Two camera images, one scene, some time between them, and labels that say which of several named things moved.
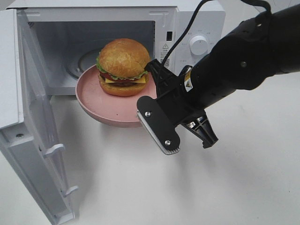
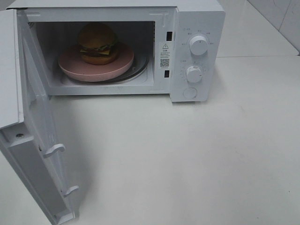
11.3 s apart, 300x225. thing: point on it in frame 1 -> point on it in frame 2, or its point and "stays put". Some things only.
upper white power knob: (198, 45) stays put
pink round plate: (112, 110) -> (71, 63)
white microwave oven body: (68, 36) stays put
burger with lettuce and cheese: (121, 64) -> (98, 43)
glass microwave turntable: (78, 63) -> (140, 65)
